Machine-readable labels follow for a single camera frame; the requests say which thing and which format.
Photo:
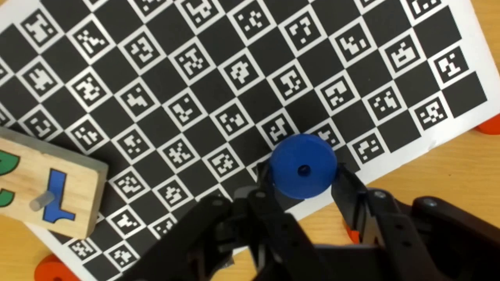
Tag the orange token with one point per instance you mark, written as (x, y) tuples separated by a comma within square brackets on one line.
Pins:
[(51, 268)]

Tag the blue round token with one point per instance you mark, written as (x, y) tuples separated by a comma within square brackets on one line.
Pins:
[(301, 165)]

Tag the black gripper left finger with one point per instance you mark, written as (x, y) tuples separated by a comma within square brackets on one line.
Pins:
[(278, 225)]

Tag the wooden number peg board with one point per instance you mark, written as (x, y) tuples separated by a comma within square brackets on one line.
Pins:
[(48, 186)]

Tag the checkered marker calibration board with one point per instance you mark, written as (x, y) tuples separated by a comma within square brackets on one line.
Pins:
[(183, 98)]

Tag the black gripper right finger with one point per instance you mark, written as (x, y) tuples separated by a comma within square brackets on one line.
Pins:
[(358, 203)]

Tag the orange token edge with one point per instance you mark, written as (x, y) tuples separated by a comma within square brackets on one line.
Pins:
[(490, 126)]

